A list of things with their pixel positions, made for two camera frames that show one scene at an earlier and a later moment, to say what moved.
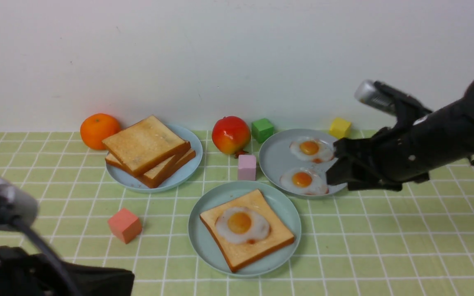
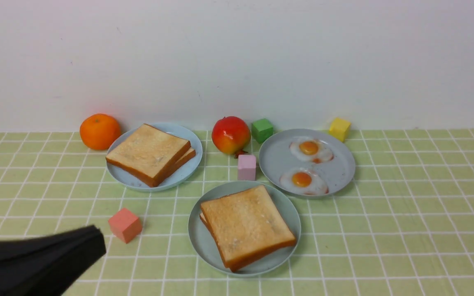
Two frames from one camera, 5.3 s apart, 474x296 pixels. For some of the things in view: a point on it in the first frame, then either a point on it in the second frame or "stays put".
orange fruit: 96,128 stays put
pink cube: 247,167 stays put
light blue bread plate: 124,179 stays put
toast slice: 146,144 -> 247,226
